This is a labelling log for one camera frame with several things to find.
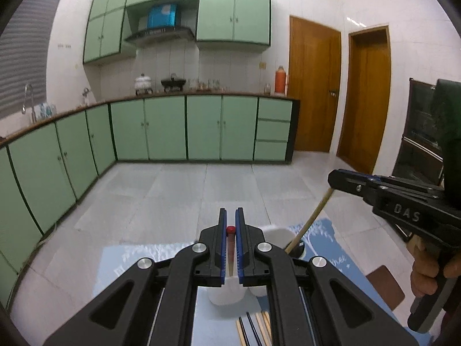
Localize black spoon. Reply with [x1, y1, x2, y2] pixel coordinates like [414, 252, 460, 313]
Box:
[284, 241, 307, 259]

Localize chrome kitchen faucet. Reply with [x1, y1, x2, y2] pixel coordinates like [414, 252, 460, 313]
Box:
[22, 84, 37, 123]

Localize black wok with lid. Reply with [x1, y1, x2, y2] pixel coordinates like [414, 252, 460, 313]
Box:
[160, 74, 187, 93]

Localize green base cabinets straight run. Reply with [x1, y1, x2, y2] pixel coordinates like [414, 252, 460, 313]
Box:
[108, 93, 260, 162]

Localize tall green wall cabinet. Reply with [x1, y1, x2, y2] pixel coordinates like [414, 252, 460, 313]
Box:
[195, 0, 271, 47]

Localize black chopstick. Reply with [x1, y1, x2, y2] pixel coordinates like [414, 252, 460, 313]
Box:
[241, 313, 253, 346]
[248, 312, 260, 346]

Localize white lidded pot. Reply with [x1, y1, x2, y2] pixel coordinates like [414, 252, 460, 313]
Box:
[134, 73, 154, 96]

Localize white floor cable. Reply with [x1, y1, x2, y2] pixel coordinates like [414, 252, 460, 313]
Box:
[35, 220, 59, 247]

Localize green drawer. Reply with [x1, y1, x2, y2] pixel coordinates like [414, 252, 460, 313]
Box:
[256, 120, 291, 142]
[257, 98, 293, 122]
[254, 140, 289, 161]

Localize green corner wall cabinet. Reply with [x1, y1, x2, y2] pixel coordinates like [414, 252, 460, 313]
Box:
[83, 0, 138, 66]

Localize orange thermos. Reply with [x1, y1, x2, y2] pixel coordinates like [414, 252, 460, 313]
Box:
[275, 65, 287, 96]

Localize person's right hand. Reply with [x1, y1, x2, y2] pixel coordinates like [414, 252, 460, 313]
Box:
[411, 249, 461, 300]

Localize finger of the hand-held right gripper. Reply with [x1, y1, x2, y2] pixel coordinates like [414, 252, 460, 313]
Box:
[328, 169, 382, 195]
[366, 175, 445, 198]

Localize blue printed table mat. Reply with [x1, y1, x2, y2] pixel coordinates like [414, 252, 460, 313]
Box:
[94, 217, 433, 346]

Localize dish soap bottles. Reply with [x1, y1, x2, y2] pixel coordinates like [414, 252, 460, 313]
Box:
[38, 103, 58, 120]

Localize wooden door with handle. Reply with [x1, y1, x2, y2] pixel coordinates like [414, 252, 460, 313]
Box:
[289, 15, 342, 153]

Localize grey window blind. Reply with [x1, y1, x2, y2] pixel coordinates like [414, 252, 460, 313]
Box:
[0, 0, 64, 120]

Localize black range hood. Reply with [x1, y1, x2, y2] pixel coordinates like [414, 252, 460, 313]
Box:
[124, 25, 195, 44]

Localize plain wooden door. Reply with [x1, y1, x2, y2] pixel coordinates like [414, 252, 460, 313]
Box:
[337, 25, 392, 176]

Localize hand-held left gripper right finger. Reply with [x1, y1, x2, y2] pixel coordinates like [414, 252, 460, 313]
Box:
[235, 207, 420, 346]

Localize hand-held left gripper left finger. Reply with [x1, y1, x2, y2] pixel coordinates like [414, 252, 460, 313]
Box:
[43, 207, 228, 346]

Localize green base cabinets curved run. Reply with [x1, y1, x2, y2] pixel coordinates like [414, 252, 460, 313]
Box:
[0, 101, 118, 307]

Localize white two-compartment utensil holder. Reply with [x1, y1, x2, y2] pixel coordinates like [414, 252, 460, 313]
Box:
[207, 224, 292, 305]

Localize black glass-front disinfection cabinet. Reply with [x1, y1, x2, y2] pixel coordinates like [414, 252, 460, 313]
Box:
[392, 77, 447, 192]

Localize brown stool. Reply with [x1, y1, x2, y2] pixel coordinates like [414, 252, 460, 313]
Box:
[365, 265, 406, 311]

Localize blue-wrapped hood chimney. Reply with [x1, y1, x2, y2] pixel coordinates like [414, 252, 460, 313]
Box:
[147, 3, 179, 29]

